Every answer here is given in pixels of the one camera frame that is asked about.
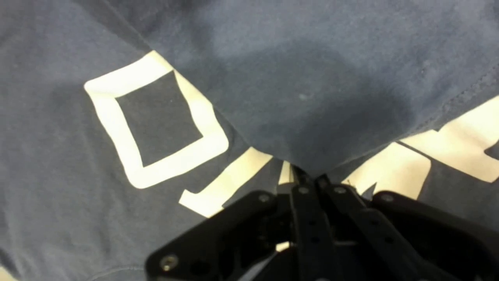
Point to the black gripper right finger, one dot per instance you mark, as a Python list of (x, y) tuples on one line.
[(406, 240)]

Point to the blue printed t-shirt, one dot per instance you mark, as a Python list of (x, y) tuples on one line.
[(312, 79)]

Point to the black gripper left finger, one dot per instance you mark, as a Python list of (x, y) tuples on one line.
[(243, 240)]

